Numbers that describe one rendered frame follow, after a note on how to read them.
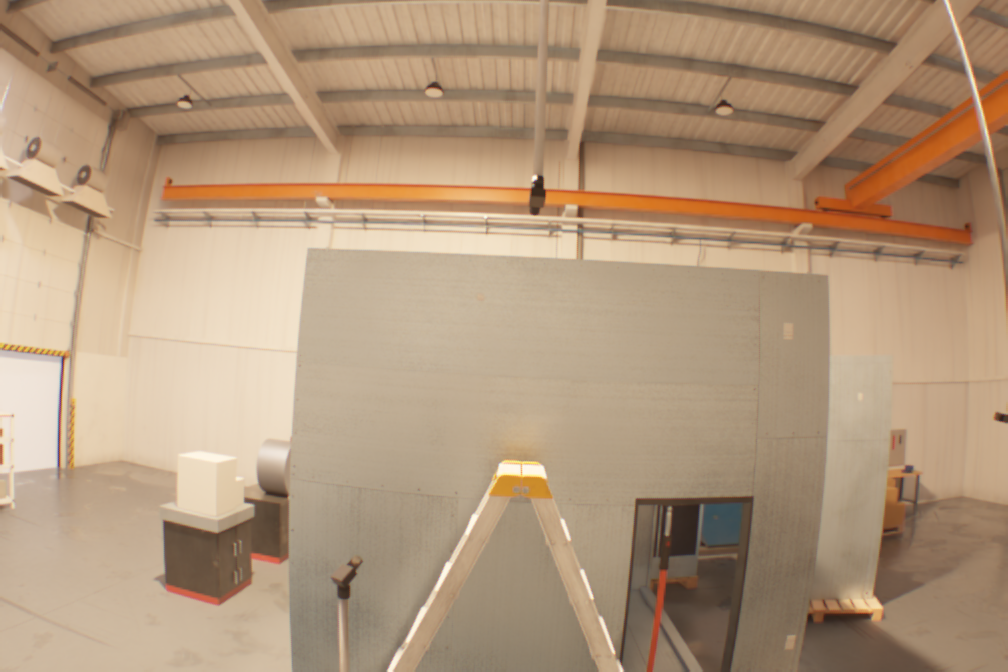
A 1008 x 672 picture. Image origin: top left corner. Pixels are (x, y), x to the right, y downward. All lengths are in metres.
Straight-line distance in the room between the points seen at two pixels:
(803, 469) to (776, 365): 0.53
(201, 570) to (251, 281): 7.57
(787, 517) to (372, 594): 2.01
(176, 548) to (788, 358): 5.88
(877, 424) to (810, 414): 4.12
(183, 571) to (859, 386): 7.67
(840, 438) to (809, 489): 3.96
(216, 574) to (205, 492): 0.88
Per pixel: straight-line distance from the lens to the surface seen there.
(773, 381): 2.81
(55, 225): 12.26
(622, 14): 8.93
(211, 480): 6.19
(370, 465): 2.66
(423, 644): 2.09
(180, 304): 13.47
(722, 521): 9.21
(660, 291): 2.65
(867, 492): 7.05
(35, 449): 12.59
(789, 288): 2.89
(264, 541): 7.87
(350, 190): 11.74
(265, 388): 12.21
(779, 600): 3.05
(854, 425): 6.91
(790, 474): 2.89
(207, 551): 6.34
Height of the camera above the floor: 2.62
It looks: 9 degrees up
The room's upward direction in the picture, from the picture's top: 3 degrees clockwise
